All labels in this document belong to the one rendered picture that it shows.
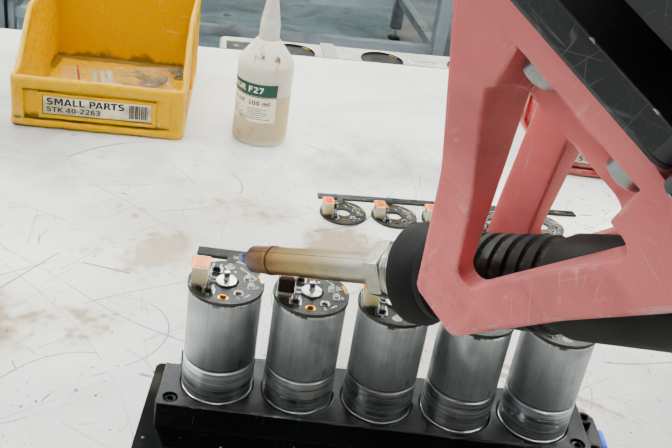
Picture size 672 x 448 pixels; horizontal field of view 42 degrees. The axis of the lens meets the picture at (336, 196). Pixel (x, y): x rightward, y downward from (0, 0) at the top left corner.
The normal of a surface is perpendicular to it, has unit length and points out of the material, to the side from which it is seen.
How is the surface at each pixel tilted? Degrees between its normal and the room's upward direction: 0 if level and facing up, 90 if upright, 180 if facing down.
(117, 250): 0
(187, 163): 0
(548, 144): 87
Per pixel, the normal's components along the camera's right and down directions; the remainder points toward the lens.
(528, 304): -0.77, 0.33
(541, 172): -0.68, 0.20
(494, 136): 0.68, 0.50
